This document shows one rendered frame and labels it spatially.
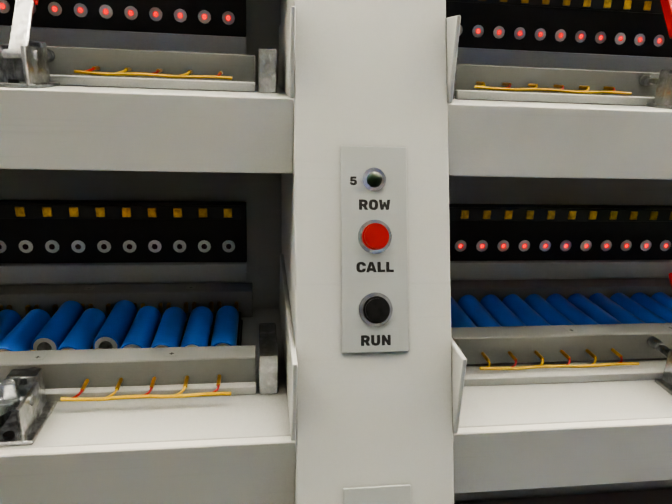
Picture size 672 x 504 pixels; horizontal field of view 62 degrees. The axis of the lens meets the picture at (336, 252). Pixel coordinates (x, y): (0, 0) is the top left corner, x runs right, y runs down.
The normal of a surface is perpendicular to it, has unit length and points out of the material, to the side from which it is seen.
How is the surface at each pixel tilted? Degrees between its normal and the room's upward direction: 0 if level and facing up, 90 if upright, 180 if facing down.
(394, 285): 90
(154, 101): 111
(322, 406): 90
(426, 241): 90
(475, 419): 21
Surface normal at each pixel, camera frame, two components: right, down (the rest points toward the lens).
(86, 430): 0.04, -0.95
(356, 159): 0.14, -0.04
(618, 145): 0.13, 0.32
